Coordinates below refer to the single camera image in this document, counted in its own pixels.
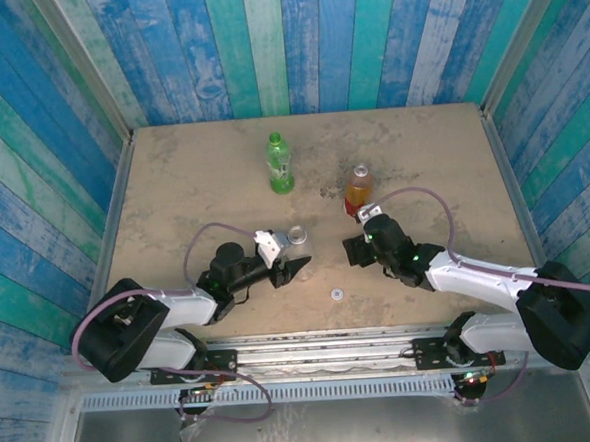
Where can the small circuit board with LEDs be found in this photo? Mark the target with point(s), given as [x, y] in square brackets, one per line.
[205, 388]
[472, 378]

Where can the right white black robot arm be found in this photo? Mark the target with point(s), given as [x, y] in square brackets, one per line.
[479, 280]

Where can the aluminium mounting rail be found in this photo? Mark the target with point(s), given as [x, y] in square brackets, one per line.
[323, 352]

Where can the clear plastic bottle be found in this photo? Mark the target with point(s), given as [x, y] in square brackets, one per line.
[297, 235]

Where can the small white bottle cap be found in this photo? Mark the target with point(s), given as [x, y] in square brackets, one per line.
[337, 294]

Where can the aluminium corner post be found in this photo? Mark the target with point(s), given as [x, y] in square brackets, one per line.
[520, 42]
[88, 68]

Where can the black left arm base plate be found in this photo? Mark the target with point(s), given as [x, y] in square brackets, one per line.
[218, 361]

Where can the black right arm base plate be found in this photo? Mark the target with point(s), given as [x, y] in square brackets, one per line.
[428, 353]

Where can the orange tea bottle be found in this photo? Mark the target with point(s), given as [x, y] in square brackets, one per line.
[359, 189]

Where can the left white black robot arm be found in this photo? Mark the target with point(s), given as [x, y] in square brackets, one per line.
[185, 308]

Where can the green plastic bottle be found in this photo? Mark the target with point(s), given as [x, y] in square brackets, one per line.
[281, 172]

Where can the aluminium table side rail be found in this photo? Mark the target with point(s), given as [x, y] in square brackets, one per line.
[108, 242]
[516, 192]

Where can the steel sheet panel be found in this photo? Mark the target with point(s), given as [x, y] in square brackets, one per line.
[338, 429]

